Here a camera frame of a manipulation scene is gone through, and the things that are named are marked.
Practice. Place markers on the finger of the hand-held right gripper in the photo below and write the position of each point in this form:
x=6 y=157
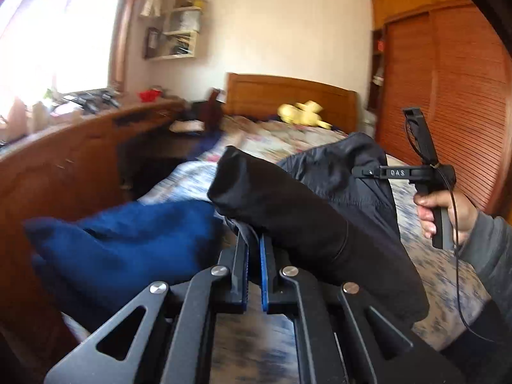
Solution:
x=368 y=172

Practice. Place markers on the red bowl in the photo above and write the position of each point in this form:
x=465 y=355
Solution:
x=148 y=96

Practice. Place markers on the black jacket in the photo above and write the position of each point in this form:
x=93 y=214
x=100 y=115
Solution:
x=280 y=208

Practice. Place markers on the yellow plush toy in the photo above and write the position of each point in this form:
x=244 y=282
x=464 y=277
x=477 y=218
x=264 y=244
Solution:
x=304 y=114

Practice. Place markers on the wood-framed window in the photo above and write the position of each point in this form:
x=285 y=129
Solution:
x=60 y=40

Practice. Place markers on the blue sweater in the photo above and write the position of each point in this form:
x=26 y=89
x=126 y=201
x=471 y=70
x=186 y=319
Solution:
x=120 y=248

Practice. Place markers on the person's right forearm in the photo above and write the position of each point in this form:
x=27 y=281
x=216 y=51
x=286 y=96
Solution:
x=490 y=248

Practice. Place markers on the wooden louvered wardrobe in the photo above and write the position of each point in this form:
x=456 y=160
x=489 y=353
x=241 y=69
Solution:
x=460 y=88

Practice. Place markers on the pink floral bedspread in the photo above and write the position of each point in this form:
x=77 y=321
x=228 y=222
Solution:
x=260 y=140

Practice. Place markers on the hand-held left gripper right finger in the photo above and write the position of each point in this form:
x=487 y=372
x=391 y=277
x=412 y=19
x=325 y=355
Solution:
x=264 y=276

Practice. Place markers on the white wall shelf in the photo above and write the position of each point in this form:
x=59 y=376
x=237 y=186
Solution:
x=180 y=28

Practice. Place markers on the wooden desk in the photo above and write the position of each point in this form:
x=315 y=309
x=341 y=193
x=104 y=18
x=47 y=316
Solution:
x=60 y=168

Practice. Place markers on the dark wooden chair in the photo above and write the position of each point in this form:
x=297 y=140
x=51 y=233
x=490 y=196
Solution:
x=212 y=112

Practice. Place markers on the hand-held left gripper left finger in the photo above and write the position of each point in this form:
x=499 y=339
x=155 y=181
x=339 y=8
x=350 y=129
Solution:
x=244 y=280

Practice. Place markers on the black metal tool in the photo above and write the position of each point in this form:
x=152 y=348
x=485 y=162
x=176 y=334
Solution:
x=108 y=98
x=80 y=102

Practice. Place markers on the white bottle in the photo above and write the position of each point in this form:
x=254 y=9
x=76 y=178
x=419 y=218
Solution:
x=18 y=114
x=40 y=115

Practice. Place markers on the wooden bed headboard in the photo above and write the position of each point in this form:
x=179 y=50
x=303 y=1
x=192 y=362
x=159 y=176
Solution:
x=256 y=92

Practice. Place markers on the person's right hand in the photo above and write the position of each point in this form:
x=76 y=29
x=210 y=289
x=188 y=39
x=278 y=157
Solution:
x=464 y=216

